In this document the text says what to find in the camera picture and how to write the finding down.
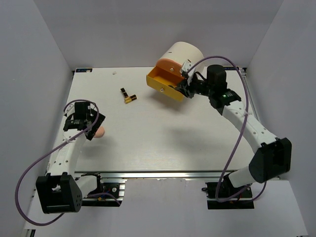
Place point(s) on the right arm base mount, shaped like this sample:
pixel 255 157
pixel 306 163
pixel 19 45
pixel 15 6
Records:
pixel 240 201

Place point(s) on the blue left corner label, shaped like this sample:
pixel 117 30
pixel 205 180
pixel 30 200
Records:
pixel 83 70

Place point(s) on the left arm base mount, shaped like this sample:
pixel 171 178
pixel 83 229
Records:
pixel 98 191

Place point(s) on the peach round powder puff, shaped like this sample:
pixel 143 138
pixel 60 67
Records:
pixel 100 132

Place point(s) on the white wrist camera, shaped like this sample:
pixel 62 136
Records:
pixel 69 110
pixel 186 71

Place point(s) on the cream cylindrical drawer organizer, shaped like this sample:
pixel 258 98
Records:
pixel 183 51

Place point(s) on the orange top drawer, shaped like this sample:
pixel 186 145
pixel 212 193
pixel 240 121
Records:
pixel 169 66

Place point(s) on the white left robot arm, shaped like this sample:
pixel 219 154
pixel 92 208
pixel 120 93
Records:
pixel 59 190

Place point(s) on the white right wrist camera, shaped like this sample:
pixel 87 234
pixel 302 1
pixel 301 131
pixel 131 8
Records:
pixel 186 71

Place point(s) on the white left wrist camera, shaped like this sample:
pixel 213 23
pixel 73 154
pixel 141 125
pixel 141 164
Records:
pixel 69 110

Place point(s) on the blue right corner label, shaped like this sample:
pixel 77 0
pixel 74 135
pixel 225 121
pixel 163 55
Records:
pixel 230 68

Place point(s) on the blue corner label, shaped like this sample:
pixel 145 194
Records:
pixel 83 70
pixel 230 68

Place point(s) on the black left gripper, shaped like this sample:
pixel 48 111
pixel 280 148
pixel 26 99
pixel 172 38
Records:
pixel 91 133

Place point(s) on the gold lipstick tube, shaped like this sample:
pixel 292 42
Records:
pixel 130 99

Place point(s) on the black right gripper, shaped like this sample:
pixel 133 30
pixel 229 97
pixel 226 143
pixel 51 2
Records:
pixel 182 88

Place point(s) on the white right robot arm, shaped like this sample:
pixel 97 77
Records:
pixel 272 155

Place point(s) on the yellow drawer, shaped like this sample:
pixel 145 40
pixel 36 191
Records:
pixel 159 80

